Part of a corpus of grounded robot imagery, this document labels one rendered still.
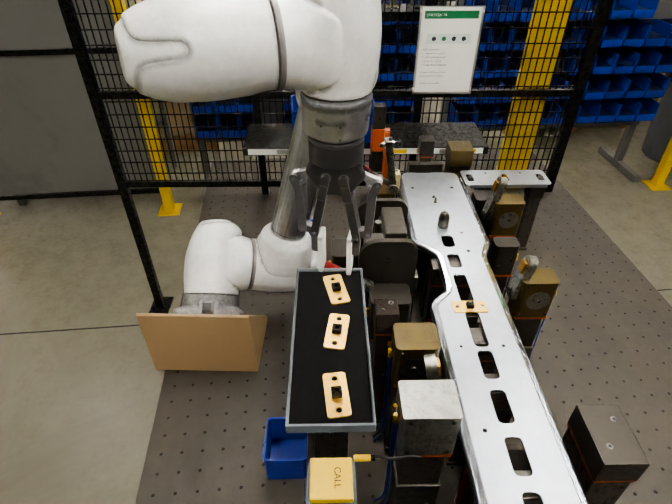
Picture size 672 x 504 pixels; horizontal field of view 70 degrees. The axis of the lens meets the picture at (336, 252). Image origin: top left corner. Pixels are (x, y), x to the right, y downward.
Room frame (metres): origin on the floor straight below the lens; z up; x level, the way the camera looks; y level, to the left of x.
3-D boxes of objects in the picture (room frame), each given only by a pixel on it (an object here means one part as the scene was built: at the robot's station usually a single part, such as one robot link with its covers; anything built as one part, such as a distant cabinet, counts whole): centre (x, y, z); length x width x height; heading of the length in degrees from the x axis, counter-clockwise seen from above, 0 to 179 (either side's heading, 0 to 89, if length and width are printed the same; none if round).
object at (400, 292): (0.79, -0.11, 0.89); 0.12 x 0.07 x 0.38; 91
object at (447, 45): (1.85, -0.41, 1.30); 0.23 x 0.02 x 0.31; 91
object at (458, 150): (1.57, -0.44, 0.88); 0.08 x 0.08 x 0.36; 1
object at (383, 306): (0.73, -0.11, 0.90); 0.05 x 0.05 x 0.40; 1
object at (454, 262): (1.01, -0.32, 0.84); 0.12 x 0.05 x 0.29; 91
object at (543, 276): (0.89, -0.51, 0.87); 0.12 x 0.07 x 0.35; 91
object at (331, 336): (0.60, 0.00, 1.17); 0.08 x 0.04 x 0.01; 172
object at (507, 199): (1.24, -0.53, 0.87); 0.12 x 0.07 x 0.35; 91
